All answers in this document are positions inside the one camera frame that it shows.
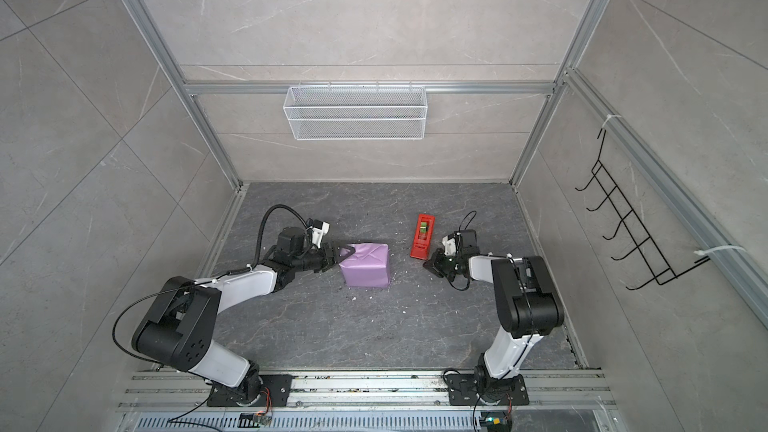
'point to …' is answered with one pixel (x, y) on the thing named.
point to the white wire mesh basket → (355, 113)
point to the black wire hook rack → (659, 270)
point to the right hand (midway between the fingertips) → (424, 260)
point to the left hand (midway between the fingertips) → (350, 249)
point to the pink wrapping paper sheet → (368, 266)
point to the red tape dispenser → (423, 237)
